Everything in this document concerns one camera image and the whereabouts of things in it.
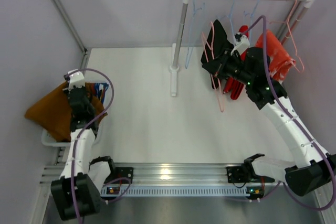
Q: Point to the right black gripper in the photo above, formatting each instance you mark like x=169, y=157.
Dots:
x=220, y=62

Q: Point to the pink hanger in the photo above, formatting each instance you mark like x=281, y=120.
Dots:
x=289, y=34
x=215, y=82

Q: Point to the black trousers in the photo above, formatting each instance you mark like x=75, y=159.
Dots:
x=219, y=44

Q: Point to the grey slotted cable duct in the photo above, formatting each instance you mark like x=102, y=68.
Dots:
x=176, y=191

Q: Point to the blue white patterned trousers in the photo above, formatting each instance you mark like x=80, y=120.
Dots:
x=99, y=90

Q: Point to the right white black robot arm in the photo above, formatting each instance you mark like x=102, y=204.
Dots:
x=313, y=166

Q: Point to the light blue wire hanger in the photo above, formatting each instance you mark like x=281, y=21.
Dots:
x=197, y=11

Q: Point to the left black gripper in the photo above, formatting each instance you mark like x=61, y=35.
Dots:
x=75, y=91

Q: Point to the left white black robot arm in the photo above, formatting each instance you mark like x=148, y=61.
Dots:
x=77, y=192

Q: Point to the orange white patterned trousers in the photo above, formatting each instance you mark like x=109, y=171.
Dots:
x=280, y=61

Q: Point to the red trousers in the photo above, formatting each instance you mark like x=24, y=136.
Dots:
x=232, y=86

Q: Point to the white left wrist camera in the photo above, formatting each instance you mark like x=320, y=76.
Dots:
x=75, y=79

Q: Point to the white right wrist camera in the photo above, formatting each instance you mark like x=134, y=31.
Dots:
x=241, y=43

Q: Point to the brown mustard trousers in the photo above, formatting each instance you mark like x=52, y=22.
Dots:
x=53, y=113

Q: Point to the white plastic basket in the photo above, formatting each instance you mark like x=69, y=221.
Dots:
x=48, y=140

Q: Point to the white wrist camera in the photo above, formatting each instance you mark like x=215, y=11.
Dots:
x=241, y=43
x=75, y=79

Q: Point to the aluminium mounting rail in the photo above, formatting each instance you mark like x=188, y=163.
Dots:
x=183, y=174

